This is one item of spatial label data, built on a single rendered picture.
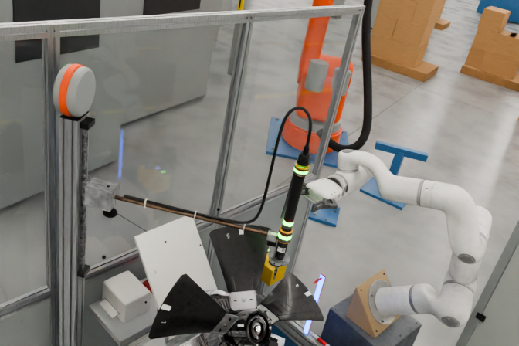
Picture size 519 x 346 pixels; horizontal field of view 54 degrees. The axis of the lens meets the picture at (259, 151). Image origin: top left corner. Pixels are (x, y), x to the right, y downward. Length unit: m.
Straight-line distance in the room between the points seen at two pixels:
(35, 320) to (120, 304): 0.33
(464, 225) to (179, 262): 1.00
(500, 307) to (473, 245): 1.80
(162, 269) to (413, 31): 8.00
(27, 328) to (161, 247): 0.66
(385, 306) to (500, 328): 1.42
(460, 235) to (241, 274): 0.74
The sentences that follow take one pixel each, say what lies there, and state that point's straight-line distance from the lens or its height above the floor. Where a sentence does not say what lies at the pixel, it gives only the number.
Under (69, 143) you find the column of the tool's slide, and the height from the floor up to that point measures 1.72.
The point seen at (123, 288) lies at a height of 0.97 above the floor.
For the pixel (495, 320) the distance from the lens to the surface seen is 3.63.
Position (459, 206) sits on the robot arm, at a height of 1.74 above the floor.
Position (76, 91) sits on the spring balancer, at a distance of 1.59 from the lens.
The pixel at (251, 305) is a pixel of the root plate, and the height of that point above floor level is 1.25.
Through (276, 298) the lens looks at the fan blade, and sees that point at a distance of 2.00.
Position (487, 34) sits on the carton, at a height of 0.80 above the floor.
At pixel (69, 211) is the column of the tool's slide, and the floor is 1.46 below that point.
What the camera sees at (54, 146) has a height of 1.63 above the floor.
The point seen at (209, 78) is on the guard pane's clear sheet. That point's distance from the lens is 2.17.
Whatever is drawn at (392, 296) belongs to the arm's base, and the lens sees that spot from 2.30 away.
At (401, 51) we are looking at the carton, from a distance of 9.55.
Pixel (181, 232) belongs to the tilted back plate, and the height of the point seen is 1.33.
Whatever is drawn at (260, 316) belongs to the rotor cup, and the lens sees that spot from 1.84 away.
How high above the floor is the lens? 2.53
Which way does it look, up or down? 27 degrees down
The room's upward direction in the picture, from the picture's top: 11 degrees clockwise
